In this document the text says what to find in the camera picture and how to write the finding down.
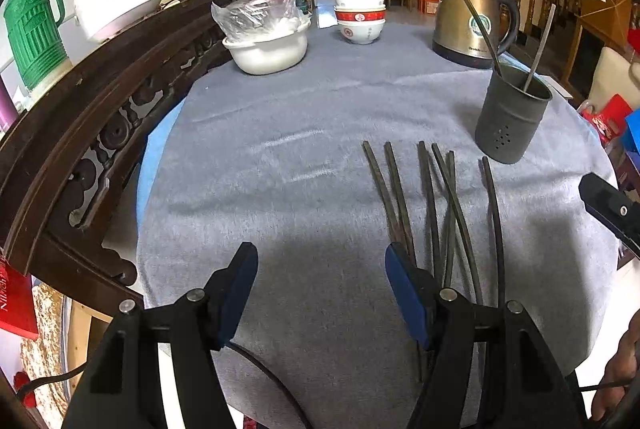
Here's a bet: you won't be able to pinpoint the dark chopstick three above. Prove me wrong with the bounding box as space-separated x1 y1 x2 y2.
418 141 442 284

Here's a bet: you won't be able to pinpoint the dark chopstick five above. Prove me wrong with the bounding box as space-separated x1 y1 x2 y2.
444 150 457 287

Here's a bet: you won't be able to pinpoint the dark chopstick seven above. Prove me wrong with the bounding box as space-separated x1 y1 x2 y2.
434 0 501 71

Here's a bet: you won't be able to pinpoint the dark chopstick eight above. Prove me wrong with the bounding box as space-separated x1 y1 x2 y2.
522 3 556 94

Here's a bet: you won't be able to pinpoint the beige sofa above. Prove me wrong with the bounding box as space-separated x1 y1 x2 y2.
587 46 640 111

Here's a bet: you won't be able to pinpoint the dark chopstick four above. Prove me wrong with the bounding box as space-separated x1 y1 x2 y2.
431 143 484 305

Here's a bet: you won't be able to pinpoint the dark chopstick one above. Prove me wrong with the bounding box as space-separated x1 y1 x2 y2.
362 141 404 244

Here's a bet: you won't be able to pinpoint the gold electric kettle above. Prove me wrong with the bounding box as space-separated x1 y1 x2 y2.
432 0 520 69

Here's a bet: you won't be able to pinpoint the green thermos jug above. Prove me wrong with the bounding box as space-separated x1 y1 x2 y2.
3 0 70 91

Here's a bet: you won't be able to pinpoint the dark carved wooden sideboard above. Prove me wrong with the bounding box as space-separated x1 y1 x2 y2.
1 0 233 315

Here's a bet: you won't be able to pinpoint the dark chopstick two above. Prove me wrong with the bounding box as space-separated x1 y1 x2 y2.
384 142 418 267

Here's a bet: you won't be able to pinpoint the dark metal utensil holder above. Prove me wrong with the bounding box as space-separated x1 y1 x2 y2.
474 64 552 164

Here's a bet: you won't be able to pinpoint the orange boxes on floor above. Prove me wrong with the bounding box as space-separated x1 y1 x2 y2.
419 0 440 16

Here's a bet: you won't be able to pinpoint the stacked red white bowls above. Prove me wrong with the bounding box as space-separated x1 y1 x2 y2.
334 0 386 45

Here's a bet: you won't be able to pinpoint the person right hand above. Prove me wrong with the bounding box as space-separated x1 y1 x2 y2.
591 311 640 420

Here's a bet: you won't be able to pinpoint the white basin with plastic bag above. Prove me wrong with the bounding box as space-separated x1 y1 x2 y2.
210 0 311 76

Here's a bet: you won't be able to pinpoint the dark chopstick six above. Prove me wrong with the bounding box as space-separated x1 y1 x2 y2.
482 156 506 307

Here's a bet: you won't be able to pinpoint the black cable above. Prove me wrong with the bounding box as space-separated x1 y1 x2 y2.
14 340 314 429

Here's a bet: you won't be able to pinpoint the grey table cloth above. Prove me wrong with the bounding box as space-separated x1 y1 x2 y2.
135 21 622 429

